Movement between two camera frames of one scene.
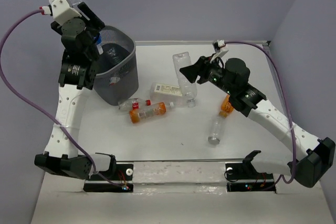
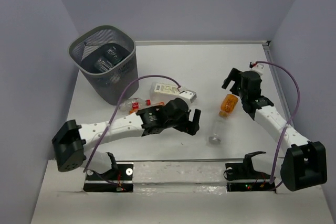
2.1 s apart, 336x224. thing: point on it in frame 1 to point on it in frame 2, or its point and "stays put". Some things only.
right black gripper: [201, 67] to [233, 75]
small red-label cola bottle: [134, 104] stays put
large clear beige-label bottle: [166, 93] stays put
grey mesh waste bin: [116, 82] stays put
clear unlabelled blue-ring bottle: [181, 59] to [103, 64]
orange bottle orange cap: [227, 107] stays put
